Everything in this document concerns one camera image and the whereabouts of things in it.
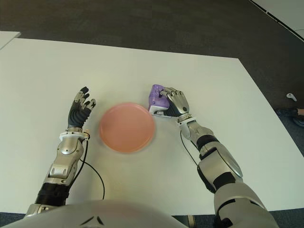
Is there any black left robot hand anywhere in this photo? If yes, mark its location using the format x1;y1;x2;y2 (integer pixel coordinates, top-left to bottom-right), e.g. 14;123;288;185
67;86;97;130

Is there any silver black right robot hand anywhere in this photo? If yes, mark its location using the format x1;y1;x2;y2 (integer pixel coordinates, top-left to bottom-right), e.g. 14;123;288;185
155;86;192;119

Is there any purple tissue paper pack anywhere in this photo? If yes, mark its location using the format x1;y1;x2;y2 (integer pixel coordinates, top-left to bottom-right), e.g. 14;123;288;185
148;84;172;118

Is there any pink round plate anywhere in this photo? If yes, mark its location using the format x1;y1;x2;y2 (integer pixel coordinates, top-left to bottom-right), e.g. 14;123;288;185
99;102;157;153

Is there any white side table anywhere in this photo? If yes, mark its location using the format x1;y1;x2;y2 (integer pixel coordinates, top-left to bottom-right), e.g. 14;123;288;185
0;30;21;50

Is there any silver robot torso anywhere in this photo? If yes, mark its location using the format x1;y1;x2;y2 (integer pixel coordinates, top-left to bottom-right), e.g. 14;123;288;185
0;200;188;228

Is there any white desk with black edge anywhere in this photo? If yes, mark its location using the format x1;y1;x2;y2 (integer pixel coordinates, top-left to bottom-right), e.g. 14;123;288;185
248;0;304;40

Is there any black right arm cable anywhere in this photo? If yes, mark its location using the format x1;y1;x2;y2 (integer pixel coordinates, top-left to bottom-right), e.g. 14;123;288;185
180;130;200;168

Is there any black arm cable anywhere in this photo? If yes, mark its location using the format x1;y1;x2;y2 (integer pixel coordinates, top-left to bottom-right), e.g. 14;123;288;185
180;130;200;168
79;137;105;201

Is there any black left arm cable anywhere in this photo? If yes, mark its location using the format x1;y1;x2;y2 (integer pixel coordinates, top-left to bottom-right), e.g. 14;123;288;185
79;137;105;201

